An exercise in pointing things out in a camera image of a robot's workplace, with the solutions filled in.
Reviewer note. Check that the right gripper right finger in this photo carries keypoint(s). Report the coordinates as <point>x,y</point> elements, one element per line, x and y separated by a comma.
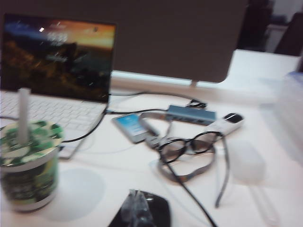
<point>148,212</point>

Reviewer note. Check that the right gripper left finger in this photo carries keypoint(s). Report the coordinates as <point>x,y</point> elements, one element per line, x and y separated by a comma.
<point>136,212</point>

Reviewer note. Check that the grey-brown desk partition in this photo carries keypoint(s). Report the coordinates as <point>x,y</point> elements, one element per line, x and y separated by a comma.
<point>177,35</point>

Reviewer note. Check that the black computer mouse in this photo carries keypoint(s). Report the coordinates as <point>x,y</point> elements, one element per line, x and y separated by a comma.
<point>161,212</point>

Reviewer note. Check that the blue-grey usb hub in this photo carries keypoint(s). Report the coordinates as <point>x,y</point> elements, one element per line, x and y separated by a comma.
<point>189,114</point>

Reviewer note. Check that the white remote black end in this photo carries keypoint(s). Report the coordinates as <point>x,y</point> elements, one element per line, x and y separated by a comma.
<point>220,127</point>

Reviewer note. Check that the green printed drink cup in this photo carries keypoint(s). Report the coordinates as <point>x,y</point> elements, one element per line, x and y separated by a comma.
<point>28,177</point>

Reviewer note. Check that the white drinking straw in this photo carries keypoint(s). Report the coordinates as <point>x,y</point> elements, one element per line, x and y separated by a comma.
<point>24,113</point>

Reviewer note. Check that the white laptop landscape wallpaper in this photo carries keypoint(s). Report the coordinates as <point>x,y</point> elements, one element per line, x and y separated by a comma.
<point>59,59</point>

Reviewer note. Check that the clear plastic storage box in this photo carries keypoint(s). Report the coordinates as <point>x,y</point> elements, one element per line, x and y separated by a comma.
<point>291,106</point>

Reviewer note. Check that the black mesh office chair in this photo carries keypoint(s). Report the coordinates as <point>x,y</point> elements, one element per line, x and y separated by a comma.
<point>255,23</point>

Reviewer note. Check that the black frame eyeglasses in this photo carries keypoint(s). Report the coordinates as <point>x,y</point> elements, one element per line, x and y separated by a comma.
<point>188,143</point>

